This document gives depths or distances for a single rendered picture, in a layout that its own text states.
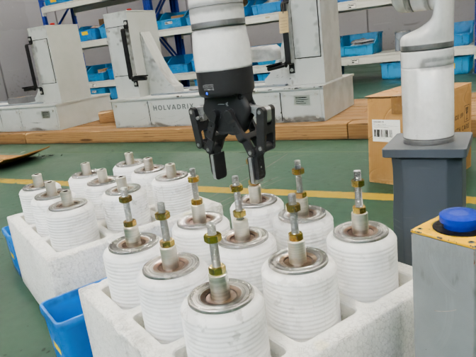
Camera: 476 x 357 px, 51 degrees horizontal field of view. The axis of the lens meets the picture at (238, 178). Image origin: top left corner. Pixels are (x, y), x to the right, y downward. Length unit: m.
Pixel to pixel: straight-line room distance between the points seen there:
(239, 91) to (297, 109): 2.03
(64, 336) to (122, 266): 0.21
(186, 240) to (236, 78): 0.28
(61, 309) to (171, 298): 0.39
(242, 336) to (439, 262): 0.22
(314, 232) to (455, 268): 0.27
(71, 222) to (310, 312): 0.56
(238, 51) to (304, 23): 2.04
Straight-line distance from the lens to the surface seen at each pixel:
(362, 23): 9.09
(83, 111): 3.90
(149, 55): 3.32
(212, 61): 0.63
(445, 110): 0.98
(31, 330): 1.16
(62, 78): 3.81
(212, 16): 0.63
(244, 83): 0.64
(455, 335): 0.57
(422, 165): 0.97
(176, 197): 1.09
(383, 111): 1.71
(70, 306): 0.99
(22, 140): 3.97
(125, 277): 0.74
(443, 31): 0.96
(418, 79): 0.96
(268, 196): 0.88
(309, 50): 2.67
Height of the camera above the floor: 0.52
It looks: 15 degrees down
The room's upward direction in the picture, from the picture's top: 7 degrees counter-clockwise
